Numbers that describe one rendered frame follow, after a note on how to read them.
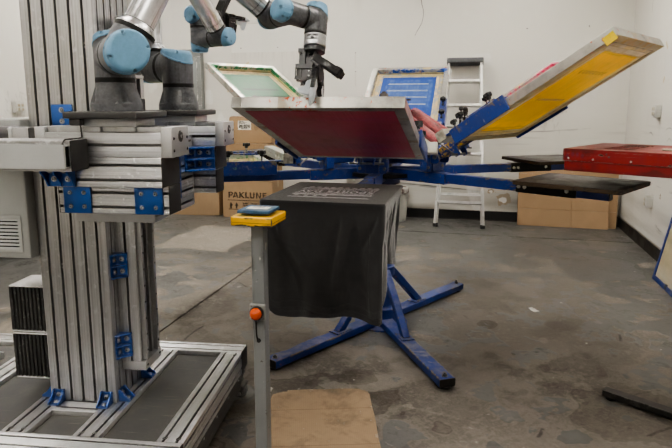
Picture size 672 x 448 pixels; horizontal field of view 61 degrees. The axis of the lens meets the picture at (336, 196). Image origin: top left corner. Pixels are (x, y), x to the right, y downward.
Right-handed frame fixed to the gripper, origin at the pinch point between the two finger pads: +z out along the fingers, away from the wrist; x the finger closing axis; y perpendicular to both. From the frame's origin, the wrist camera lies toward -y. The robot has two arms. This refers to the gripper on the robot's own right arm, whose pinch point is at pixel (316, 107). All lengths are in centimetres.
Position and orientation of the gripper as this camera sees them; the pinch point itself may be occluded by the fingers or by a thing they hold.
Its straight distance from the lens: 190.3
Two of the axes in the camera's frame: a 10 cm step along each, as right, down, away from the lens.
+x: -2.3, -1.2, -9.7
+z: -0.6, 9.9, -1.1
